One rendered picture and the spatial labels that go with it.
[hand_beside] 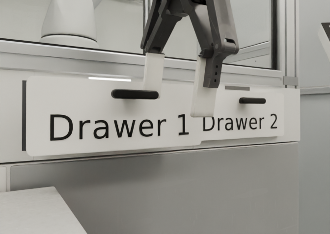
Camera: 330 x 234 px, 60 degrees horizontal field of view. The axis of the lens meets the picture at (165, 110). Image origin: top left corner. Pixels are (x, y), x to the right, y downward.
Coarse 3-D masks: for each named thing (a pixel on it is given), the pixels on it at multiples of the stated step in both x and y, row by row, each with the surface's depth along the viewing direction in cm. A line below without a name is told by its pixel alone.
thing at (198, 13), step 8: (184, 0) 34; (184, 8) 34; (192, 8) 33; (200, 8) 34; (192, 16) 33; (200, 16) 33; (208, 16) 34; (192, 24) 33; (200, 24) 32; (208, 24) 33; (200, 32) 32; (208, 32) 32; (200, 40) 32; (208, 40) 31; (208, 48) 31; (200, 56) 31; (208, 56) 31
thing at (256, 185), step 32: (32, 160) 48; (64, 160) 49; (96, 160) 51; (128, 160) 54; (160, 160) 58; (192, 160) 62; (224, 160) 66; (256, 160) 71; (288, 160) 77; (0, 192) 44; (64, 192) 49; (96, 192) 51; (128, 192) 54; (160, 192) 58; (192, 192) 62; (224, 192) 66; (256, 192) 71; (288, 192) 77; (96, 224) 51; (128, 224) 54; (160, 224) 58; (192, 224) 62; (224, 224) 66; (256, 224) 71; (288, 224) 77
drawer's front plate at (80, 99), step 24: (48, 96) 40; (72, 96) 41; (96, 96) 43; (168, 96) 49; (48, 120) 40; (72, 120) 41; (96, 120) 43; (120, 120) 45; (168, 120) 49; (192, 120) 52; (48, 144) 40; (72, 144) 41; (96, 144) 43; (120, 144) 45; (144, 144) 47; (168, 144) 49; (192, 144) 52
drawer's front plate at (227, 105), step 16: (224, 96) 64; (240, 96) 66; (256, 96) 69; (272, 96) 72; (224, 112) 64; (240, 112) 66; (256, 112) 69; (272, 112) 72; (208, 128) 62; (224, 128) 64; (240, 128) 66
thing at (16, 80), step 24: (0, 72) 44; (24, 72) 46; (48, 72) 48; (0, 96) 44; (24, 96) 46; (288, 96) 77; (0, 120) 44; (24, 120) 46; (288, 120) 77; (0, 144) 44; (24, 144) 46; (216, 144) 65; (240, 144) 69
